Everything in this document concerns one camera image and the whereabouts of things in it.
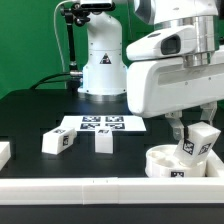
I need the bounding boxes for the black cables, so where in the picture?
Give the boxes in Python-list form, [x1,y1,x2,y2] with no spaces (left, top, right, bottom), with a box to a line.
[29,73,81,90]

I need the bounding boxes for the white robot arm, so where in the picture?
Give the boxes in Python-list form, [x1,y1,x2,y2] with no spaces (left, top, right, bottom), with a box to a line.
[80,0,224,129]

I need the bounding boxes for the white rail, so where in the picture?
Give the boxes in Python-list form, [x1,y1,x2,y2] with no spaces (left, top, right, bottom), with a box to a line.
[0,177,224,205]
[206,157,224,178]

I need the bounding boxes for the white right rail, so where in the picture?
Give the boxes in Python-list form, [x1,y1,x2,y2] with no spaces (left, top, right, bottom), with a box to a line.
[206,157,224,178]

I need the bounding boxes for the white marker sheet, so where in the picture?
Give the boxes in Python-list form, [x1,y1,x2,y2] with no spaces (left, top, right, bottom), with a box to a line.
[61,115,146,132]

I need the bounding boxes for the white round stool seat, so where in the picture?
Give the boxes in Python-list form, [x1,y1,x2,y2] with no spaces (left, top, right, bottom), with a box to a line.
[145,145,206,178]

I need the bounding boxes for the white block at left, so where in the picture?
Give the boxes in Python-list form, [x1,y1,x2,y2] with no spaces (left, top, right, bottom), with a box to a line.
[0,142,11,170]

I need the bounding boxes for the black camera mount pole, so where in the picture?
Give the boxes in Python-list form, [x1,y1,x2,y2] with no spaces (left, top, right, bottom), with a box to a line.
[61,3,89,93]

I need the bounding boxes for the white front rail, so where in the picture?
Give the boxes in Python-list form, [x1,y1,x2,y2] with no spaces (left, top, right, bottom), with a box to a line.
[0,177,224,205]

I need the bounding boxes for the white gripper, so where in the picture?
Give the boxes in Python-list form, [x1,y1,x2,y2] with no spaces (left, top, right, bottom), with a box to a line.
[127,48,224,141]

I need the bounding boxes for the white cable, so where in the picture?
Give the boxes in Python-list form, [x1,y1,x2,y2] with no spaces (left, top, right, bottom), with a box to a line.
[53,0,74,64]

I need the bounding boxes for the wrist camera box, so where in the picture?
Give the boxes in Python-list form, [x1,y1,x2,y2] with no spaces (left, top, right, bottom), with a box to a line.
[126,25,197,61]

